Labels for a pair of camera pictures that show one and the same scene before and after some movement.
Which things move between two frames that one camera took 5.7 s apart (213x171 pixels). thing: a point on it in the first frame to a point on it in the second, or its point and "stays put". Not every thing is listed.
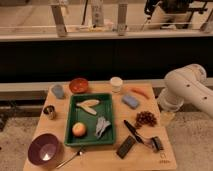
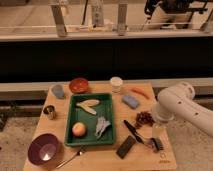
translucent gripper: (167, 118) to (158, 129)
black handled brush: (153, 142) stays put
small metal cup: (50, 112) stays put
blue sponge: (130, 101) stays put
